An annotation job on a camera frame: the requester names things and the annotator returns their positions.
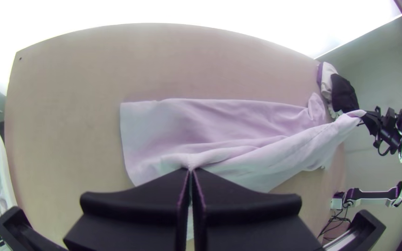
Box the black cable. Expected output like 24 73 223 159
376 140 393 157
317 207 352 242

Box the grey t-shirt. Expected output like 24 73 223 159
119 92 368 194

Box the heap of clothes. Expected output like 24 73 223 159
315 61 361 120

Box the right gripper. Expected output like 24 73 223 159
360 106 402 151

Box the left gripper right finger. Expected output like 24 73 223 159
191 167 324 251

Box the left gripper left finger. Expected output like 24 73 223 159
62 167 192 251

